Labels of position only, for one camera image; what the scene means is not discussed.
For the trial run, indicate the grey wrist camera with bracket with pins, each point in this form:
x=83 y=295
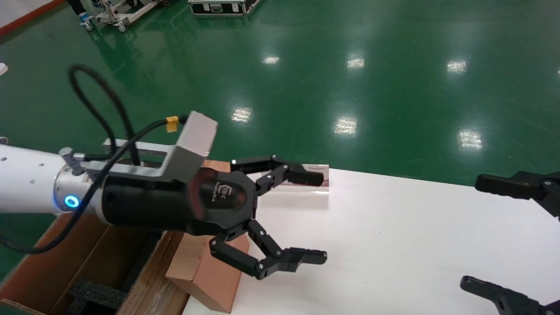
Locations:
x=192 y=140

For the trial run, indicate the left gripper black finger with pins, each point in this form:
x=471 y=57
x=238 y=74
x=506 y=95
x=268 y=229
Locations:
x=306 y=177
x=271 y=262

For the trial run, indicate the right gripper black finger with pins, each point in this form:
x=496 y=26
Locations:
x=525 y=186
x=507 y=299

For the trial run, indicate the black foam block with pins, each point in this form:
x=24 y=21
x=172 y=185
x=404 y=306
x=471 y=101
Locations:
x=98 y=294

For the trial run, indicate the black aluminium flight case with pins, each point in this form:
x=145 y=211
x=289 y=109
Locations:
x=218 y=7

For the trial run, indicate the large open cardboard box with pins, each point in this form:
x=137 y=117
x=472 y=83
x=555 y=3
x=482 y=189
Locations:
x=87 y=253

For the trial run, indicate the small cardboard box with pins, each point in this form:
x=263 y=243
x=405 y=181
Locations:
x=214 y=275

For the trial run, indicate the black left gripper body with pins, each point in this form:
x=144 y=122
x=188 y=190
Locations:
x=148 y=205

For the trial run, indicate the acrylic sign with Chinese text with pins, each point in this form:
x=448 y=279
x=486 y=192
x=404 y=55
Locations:
x=306 y=189

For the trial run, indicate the white metal wheeled cart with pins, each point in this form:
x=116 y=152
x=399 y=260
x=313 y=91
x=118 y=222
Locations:
x=127 y=13

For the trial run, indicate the small white object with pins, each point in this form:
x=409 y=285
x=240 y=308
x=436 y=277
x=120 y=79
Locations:
x=2 y=68

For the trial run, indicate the brown wooden board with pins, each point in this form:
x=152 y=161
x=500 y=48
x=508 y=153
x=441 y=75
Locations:
x=216 y=166

